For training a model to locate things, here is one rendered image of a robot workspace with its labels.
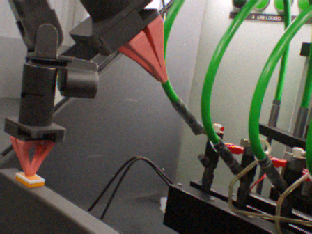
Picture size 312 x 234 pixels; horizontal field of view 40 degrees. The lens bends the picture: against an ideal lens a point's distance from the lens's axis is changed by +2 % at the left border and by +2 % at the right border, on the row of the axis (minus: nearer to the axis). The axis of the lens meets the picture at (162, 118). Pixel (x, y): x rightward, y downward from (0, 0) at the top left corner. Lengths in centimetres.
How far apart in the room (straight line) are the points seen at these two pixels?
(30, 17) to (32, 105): 15
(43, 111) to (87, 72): 10
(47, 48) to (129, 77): 33
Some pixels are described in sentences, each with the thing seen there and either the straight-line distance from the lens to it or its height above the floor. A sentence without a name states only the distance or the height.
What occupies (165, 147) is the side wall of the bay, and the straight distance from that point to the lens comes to 118.
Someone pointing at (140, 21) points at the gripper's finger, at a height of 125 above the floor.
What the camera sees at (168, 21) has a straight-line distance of 65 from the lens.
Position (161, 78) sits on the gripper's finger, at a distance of 47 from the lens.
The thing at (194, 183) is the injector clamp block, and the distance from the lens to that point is 86.
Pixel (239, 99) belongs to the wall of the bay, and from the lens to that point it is 110.
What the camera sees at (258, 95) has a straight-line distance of 57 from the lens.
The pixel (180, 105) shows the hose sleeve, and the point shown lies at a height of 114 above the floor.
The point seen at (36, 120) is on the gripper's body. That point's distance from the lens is 77.
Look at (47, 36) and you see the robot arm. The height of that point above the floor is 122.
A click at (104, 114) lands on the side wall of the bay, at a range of 100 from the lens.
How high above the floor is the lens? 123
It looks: 9 degrees down
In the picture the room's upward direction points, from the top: 9 degrees clockwise
